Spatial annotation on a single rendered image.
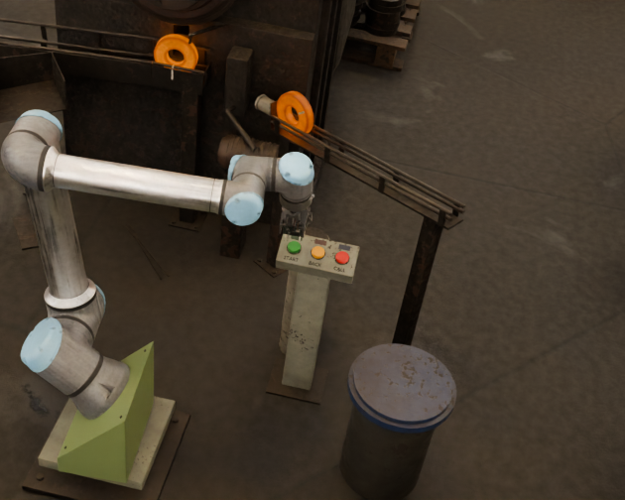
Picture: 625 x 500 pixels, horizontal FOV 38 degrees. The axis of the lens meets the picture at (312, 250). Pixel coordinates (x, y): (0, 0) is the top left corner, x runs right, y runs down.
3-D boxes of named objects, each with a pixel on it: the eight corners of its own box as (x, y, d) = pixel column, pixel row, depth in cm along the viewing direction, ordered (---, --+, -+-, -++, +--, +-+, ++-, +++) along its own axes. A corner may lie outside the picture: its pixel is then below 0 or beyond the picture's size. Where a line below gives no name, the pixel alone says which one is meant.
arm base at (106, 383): (122, 401, 255) (95, 381, 251) (78, 430, 263) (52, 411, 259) (135, 354, 270) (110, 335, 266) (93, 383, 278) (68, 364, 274)
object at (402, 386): (338, 419, 306) (357, 330, 278) (432, 439, 304) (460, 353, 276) (321, 498, 282) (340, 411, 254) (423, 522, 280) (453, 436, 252)
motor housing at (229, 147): (219, 235, 369) (226, 125, 334) (272, 247, 368) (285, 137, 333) (210, 256, 360) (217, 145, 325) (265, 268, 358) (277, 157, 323)
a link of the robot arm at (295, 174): (278, 147, 238) (315, 150, 238) (278, 175, 248) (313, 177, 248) (274, 177, 233) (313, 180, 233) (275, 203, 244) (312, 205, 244)
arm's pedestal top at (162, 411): (142, 491, 267) (142, 483, 265) (38, 465, 270) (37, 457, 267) (175, 408, 291) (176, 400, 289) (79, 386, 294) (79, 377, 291)
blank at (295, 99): (293, 136, 323) (286, 140, 321) (277, 94, 320) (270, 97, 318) (319, 130, 311) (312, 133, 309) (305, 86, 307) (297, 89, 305)
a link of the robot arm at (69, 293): (48, 353, 272) (-10, 132, 227) (63, 315, 286) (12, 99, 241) (98, 354, 271) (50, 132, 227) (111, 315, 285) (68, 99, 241)
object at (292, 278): (283, 331, 333) (298, 222, 299) (314, 338, 333) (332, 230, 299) (275, 354, 324) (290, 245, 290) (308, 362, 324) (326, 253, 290)
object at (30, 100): (-3, 220, 361) (-26, 60, 314) (64, 208, 371) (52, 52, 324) (7, 253, 348) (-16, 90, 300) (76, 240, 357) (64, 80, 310)
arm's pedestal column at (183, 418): (151, 521, 269) (150, 505, 264) (22, 489, 272) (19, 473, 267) (190, 417, 299) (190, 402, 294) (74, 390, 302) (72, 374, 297)
